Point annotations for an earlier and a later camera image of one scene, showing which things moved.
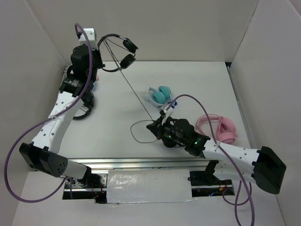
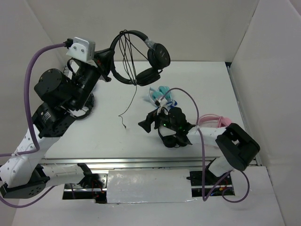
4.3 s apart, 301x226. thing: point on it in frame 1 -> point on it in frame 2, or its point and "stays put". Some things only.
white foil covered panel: (148, 186) stays put
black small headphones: (170, 143) stays put
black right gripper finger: (156, 128) -> (146, 124)
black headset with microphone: (88, 99) stays put
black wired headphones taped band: (127, 61) -> (159, 57)
